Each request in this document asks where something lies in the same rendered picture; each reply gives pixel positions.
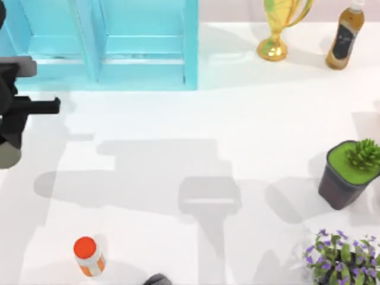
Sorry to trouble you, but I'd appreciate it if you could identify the pale grey rounded box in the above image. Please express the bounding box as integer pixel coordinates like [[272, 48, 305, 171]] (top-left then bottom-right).
[[0, 56, 38, 78]]

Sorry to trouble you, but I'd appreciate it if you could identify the light blue rack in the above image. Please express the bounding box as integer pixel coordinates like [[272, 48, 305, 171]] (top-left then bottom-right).
[[0, 0, 199, 91]]

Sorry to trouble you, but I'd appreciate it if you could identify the orange and white bottle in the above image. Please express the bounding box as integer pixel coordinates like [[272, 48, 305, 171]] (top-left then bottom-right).
[[73, 236, 106, 278]]

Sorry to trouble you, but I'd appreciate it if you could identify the dark grey rounded object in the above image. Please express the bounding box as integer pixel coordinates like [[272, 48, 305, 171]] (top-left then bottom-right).
[[142, 273, 172, 285]]

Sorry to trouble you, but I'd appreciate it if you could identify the gold trophy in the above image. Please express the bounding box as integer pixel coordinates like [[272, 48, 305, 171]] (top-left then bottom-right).
[[256, 0, 315, 62]]

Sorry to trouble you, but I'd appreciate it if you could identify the grey pot with green succulent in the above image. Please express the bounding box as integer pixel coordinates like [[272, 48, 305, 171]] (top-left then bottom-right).
[[318, 137, 380, 211]]

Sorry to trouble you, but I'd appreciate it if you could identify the brown bottle with black label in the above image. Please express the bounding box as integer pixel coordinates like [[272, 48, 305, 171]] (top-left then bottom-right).
[[325, 0, 366, 71]]

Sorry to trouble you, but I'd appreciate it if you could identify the purple flower plant pot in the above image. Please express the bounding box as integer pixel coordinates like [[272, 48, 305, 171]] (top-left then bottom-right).
[[302, 228, 380, 285]]

